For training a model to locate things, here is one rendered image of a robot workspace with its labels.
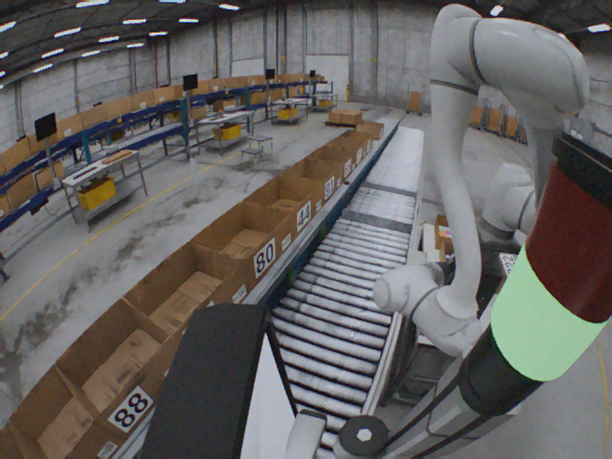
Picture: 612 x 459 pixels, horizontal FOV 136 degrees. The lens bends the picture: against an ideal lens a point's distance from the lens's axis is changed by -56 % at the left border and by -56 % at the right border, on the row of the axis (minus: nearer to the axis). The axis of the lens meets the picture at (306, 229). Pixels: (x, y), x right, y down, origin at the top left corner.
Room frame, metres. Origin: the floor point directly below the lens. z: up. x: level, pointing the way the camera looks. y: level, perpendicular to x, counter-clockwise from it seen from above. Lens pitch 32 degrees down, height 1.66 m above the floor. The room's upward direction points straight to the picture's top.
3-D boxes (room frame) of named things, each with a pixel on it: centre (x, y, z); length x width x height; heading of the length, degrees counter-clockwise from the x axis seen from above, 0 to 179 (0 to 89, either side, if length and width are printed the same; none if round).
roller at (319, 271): (1.00, -0.22, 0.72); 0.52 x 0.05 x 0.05; 66
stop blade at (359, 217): (1.50, -0.45, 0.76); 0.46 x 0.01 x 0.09; 66
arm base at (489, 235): (0.72, -0.71, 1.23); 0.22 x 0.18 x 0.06; 166
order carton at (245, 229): (1.00, 0.27, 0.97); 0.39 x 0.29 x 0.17; 156
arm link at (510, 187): (0.69, -0.71, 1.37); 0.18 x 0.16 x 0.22; 23
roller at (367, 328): (0.76, -0.12, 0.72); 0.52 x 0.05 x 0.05; 66
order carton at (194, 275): (0.64, 0.43, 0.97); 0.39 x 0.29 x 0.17; 156
